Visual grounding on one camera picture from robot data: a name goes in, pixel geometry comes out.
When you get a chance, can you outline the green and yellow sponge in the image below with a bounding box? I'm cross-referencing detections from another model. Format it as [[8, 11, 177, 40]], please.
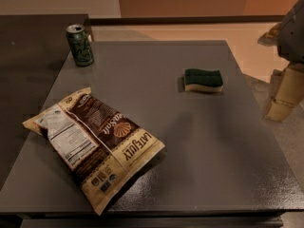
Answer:
[[184, 68, 223, 93]]

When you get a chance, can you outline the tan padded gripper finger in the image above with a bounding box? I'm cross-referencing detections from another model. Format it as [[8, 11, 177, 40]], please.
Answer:
[[257, 23, 281, 46], [264, 63, 304, 122]]

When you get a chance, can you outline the green soda can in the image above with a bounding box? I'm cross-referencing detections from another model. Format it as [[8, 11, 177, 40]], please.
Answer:
[[66, 24, 94, 67]]

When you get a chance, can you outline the brown chips bag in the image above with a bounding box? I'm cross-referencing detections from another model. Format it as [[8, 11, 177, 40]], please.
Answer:
[[23, 87, 164, 215]]

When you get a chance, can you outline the dark side table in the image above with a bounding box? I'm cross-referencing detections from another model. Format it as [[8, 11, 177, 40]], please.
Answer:
[[0, 14, 90, 188]]

